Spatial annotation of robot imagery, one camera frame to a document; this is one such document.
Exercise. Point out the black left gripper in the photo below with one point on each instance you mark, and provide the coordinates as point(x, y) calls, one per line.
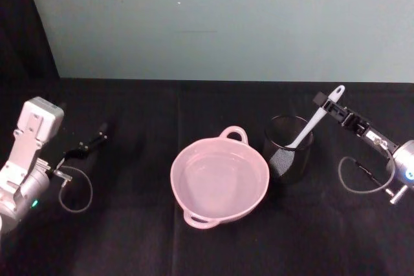
point(57, 160)

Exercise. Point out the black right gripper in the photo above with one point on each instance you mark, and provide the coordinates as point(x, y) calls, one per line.
point(368, 132)

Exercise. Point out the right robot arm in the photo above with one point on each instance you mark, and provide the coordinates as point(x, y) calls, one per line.
point(408, 159)

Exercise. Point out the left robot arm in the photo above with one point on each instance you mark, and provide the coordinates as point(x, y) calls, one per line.
point(29, 188)

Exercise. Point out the black mesh cup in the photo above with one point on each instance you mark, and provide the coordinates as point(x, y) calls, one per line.
point(299, 163)

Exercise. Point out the black table cloth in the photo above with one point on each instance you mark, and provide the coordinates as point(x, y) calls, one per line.
point(136, 250)

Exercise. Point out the black hanging cloth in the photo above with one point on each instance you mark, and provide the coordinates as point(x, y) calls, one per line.
point(19, 24)

